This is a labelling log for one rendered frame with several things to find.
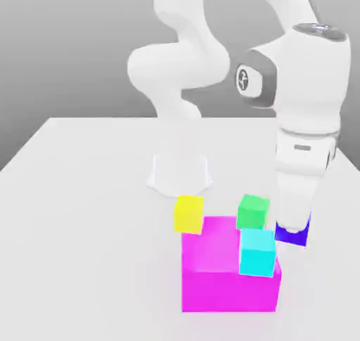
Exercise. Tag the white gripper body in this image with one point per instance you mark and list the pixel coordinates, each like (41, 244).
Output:
(294, 200)

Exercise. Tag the small blue cube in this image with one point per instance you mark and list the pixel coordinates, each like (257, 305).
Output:
(295, 238)

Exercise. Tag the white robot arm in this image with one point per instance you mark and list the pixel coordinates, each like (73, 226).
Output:
(309, 88)

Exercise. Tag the small green cube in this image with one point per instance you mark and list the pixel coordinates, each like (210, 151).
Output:
(251, 213)

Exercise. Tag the small cyan cube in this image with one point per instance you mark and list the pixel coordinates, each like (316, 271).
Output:
(257, 258)

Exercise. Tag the small yellow cube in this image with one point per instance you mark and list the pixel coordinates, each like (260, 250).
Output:
(188, 215)

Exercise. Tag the large magenta box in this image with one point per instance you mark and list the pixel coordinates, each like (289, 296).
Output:
(225, 290)

